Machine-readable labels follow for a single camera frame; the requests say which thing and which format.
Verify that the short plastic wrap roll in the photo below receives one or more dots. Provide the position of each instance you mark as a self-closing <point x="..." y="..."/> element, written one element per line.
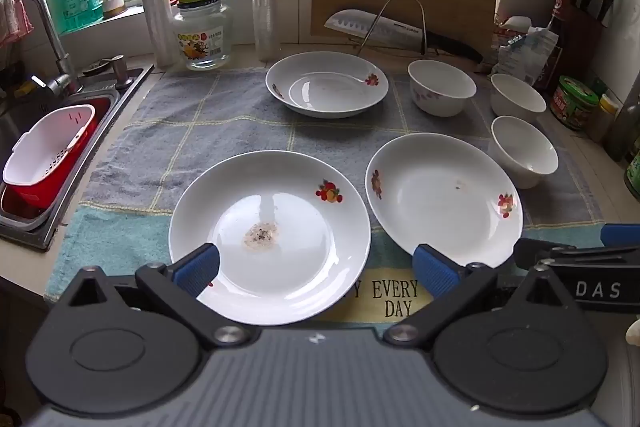
<point x="157" y="7"/>

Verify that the white and red bag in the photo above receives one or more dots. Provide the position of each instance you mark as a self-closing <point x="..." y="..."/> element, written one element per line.
<point x="512" y="24"/>

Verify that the white floral bowl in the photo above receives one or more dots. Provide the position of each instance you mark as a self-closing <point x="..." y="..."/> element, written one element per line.
<point x="517" y="99"/>
<point x="440" y="92"/>
<point x="525" y="152"/>

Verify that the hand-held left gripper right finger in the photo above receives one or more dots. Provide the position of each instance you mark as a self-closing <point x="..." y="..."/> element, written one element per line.
<point x="434" y="273"/>

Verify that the dark glass bottle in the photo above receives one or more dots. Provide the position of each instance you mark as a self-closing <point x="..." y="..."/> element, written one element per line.
<point x="625" y="127"/>

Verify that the metal faucet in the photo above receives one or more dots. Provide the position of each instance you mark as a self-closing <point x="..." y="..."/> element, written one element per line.
<point x="47" y="27"/>

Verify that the red basin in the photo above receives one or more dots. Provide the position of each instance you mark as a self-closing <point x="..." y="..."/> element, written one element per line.
<point x="37" y="202"/>

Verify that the white colander basket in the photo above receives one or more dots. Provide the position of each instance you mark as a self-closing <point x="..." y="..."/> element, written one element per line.
<point x="50" y="142"/>

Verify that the yellow lidded spice jar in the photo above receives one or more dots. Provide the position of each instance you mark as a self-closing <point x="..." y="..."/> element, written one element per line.
<point x="602" y="117"/>

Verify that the glass jar with yellow-green lid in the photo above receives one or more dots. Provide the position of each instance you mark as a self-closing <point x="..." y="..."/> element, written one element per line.
<point x="202" y="37"/>

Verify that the dark wooden knife block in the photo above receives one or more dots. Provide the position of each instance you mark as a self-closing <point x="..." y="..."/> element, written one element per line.
<point x="580" y="47"/>

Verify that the white bag with blue text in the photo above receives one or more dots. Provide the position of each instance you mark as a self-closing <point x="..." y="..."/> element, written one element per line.
<point x="525" y="54"/>

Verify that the steel sink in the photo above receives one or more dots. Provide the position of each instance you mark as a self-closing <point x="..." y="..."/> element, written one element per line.
<point x="20" y="227"/>

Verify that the metal sink strainer plug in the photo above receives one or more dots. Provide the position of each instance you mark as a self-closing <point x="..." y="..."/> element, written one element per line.
<point x="97" y="67"/>

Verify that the grey and teal printed mat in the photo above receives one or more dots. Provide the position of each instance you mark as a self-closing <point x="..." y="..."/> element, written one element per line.
<point x="225" y="127"/>

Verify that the person's right hand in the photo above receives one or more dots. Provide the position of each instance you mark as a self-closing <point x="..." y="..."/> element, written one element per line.
<point x="634" y="333"/>

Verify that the dark sauce bottle red label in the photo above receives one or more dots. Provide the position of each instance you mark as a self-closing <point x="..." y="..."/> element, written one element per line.
<point x="562" y="14"/>

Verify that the metal soap dispenser pump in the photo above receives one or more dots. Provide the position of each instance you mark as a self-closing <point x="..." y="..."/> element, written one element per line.
<point x="120" y="69"/>

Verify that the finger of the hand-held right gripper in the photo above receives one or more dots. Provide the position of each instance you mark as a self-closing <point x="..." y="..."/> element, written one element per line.
<point x="622" y="234"/>
<point x="545" y="251"/>

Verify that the green lidded jar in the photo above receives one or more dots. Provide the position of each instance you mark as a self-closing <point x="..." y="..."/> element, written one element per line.
<point x="574" y="102"/>

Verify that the white floral plate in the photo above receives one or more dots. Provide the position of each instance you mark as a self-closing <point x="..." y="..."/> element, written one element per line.
<point x="325" y="92"/>
<point x="300" y="257"/>
<point x="440" y="207"/>

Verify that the pink cloth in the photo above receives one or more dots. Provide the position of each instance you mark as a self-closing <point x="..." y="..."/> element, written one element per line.
<point x="12" y="19"/>

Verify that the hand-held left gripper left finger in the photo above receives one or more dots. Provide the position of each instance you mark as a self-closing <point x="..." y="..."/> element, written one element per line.
<point x="195" y="268"/>

